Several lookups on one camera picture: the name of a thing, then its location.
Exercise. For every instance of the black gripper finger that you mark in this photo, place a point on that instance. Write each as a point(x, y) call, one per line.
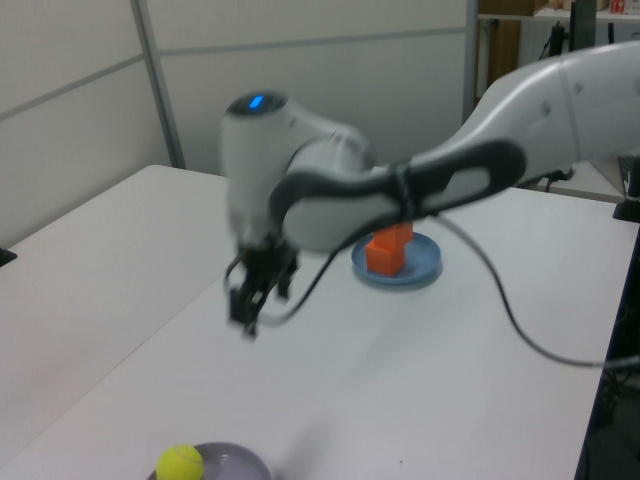
point(285, 287)
point(242, 307)

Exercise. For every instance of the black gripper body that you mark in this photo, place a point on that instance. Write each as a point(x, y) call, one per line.
point(265, 265)

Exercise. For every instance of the orange cube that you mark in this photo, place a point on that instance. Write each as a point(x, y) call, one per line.
point(382, 260)
point(402, 235)

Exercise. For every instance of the yellow tennis ball black print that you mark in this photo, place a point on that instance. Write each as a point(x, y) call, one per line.
point(179, 462)

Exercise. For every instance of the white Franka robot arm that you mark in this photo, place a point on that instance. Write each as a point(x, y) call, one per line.
point(250, 165)

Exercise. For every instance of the blue plate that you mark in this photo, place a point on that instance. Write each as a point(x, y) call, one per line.
point(425, 260)

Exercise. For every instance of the purple plate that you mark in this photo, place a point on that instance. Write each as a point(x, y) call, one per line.
point(235, 462)

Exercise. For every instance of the wooden board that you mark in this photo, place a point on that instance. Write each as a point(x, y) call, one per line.
point(502, 50)

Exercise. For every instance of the white background desk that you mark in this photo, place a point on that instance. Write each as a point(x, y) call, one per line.
point(595, 187)

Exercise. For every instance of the black tripod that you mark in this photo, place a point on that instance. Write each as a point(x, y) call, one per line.
point(556, 40)

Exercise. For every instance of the black vertical pole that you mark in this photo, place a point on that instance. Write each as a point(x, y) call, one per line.
point(582, 25)

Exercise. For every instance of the grey partition post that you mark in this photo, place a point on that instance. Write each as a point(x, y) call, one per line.
point(472, 50)
point(160, 85)

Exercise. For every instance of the small black bracket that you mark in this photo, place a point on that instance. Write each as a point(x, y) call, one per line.
point(6, 257)

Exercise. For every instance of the dark table side frame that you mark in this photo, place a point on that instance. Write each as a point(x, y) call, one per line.
point(629, 305)

